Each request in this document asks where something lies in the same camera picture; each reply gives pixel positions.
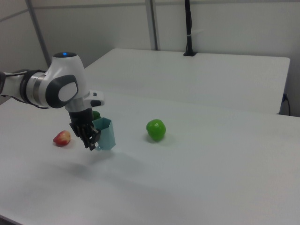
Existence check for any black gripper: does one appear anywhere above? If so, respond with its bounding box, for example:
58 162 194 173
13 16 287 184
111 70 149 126
67 108 102 152

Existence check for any light blue hexagonal mug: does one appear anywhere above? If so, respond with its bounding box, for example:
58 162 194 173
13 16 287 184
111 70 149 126
93 118 116 152

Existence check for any red wax apple fruit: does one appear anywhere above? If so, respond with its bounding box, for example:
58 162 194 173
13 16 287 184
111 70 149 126
53 130 72 147

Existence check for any green apple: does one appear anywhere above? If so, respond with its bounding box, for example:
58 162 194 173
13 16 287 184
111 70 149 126
146 119 167 143

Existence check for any grey partition post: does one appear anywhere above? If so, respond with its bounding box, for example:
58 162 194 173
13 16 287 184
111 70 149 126
144 0 161 51

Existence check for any black camera stand pole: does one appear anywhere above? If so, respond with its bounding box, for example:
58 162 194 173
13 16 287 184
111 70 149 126
183 0 197 57

